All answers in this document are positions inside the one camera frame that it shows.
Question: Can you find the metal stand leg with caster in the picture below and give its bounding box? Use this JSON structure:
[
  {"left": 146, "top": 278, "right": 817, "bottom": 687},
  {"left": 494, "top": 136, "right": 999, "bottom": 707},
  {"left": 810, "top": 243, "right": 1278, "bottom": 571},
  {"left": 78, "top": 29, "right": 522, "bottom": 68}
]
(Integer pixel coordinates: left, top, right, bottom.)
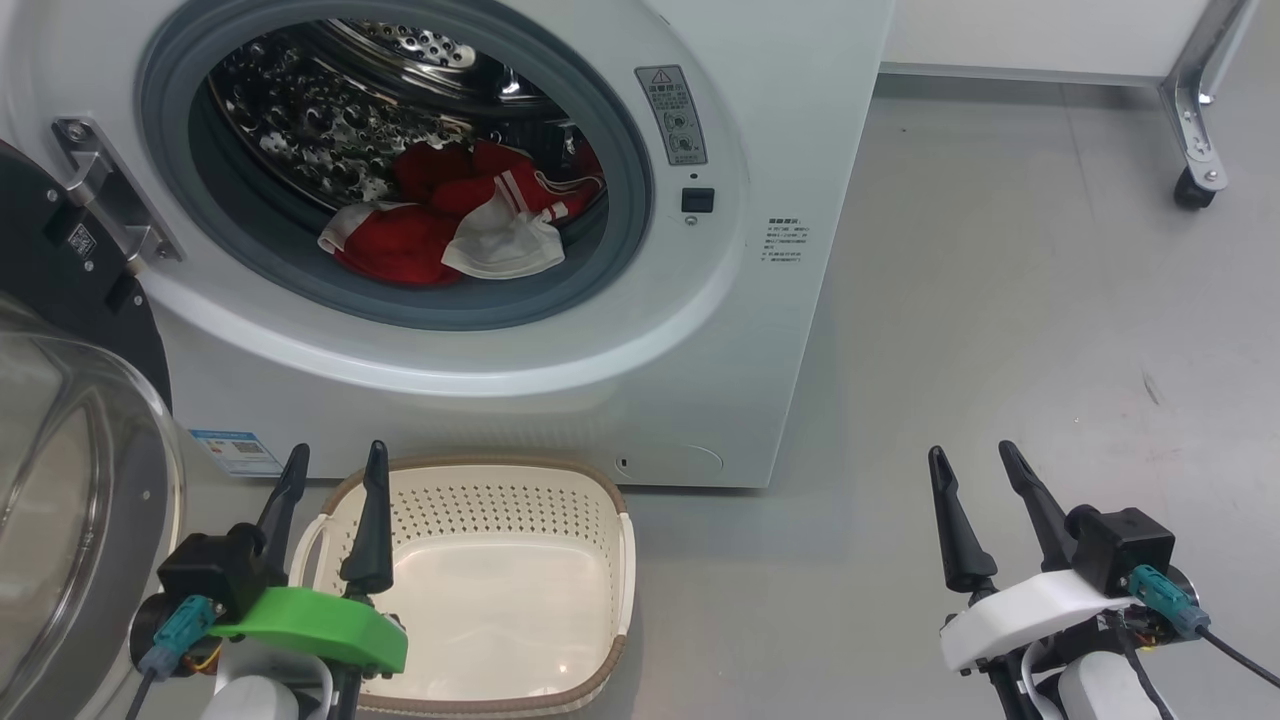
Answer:
[{"left": 1160, "top": 0, "right": 1259, "bottom": 211}]

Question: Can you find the red white basketball jersey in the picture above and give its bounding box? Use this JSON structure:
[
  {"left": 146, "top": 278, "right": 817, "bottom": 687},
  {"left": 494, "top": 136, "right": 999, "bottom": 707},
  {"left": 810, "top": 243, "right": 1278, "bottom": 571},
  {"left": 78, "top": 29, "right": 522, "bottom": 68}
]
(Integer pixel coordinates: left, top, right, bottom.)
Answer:
[{"left": 318, "top": 140, "right": 606, "bottom": 288}]

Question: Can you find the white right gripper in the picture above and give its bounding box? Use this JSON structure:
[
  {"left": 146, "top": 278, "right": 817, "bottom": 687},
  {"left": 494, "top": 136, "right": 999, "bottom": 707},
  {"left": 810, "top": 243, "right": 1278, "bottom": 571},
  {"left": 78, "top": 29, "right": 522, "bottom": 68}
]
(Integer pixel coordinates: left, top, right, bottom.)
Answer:
[{"left": 928, "top": 440, "right": 1136, "bottom": 673}]

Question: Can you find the blue white energy label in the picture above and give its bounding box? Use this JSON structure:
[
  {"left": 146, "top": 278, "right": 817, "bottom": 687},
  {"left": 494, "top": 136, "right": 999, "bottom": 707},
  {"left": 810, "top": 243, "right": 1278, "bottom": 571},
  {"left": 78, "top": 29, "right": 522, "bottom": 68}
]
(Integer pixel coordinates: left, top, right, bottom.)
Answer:
[{"left": 190, "top": 430, "right": 286, "bottom": 478}]

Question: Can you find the stainless steel washing machine drum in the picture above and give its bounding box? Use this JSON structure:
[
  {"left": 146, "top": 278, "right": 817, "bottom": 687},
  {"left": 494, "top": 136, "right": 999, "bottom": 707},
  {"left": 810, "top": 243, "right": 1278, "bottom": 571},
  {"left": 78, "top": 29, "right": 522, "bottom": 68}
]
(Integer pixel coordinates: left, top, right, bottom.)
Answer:
[{"left": 190, "top": 18, "right": 626, "bottom": 291}]

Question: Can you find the white front-load washing machine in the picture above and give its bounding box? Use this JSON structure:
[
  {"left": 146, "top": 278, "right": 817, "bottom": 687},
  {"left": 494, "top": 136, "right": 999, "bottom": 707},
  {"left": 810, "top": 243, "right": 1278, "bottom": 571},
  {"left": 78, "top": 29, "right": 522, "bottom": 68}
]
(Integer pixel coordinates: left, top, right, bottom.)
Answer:
[{"left": 0, "top": 0, "right": 896, "bottom": 489}]

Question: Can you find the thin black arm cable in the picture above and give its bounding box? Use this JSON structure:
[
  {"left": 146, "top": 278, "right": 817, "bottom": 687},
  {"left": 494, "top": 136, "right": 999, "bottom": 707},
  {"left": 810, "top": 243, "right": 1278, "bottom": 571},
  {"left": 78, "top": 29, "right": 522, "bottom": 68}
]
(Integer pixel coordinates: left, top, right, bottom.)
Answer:
[{"left": 1100, "top": 610, "right": 1176, "bottom": 720}]

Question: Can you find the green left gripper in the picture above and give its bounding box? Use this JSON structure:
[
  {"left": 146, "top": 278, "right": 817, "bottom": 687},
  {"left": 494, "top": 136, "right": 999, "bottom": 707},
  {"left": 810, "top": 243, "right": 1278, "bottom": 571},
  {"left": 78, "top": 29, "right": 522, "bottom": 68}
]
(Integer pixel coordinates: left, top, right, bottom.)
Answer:
[{"left": 208, "top": 440, "right": 409, "bottom": 676}]

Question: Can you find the cream perforated laundry basket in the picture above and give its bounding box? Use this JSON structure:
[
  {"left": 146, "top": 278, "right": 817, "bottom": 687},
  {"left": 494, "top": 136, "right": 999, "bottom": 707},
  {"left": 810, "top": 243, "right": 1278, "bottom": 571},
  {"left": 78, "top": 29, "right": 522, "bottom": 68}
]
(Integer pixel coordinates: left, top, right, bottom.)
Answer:
[{"left": 290, "top": 455, "right": 638, "bottom": 719}]

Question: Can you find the left camera cable teal plug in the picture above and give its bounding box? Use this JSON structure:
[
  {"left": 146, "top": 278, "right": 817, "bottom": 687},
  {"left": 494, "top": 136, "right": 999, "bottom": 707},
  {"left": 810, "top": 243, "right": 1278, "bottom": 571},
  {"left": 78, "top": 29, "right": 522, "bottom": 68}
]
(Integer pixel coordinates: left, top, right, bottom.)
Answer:
[{"left": 125, "top": 595, "right": 223, "bottom": 720}]

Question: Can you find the white partition panel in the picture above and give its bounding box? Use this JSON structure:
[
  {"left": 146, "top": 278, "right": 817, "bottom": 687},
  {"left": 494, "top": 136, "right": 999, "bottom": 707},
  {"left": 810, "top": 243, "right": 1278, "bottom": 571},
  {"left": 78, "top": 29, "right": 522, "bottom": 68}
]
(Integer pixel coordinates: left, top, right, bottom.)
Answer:
[{"left": 880, "top": 0, "right": 1241, "bottom": 86}]

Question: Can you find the grey warning label sticker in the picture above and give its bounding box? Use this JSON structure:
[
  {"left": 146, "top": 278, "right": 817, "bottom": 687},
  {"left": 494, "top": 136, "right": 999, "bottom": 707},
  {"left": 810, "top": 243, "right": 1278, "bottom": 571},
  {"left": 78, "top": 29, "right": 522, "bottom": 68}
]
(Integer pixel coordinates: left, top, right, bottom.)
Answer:
[{"left": 635, "top": 65, "right": 708, "bottom": 166}]

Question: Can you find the round glass washer door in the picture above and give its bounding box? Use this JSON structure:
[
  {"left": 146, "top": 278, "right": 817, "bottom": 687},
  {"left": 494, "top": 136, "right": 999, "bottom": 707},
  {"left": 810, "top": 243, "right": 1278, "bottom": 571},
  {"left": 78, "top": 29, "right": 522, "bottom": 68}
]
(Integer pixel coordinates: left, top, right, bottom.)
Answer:
[{"left": 0, "top": 140, "right": 188, "bottom": 720}]

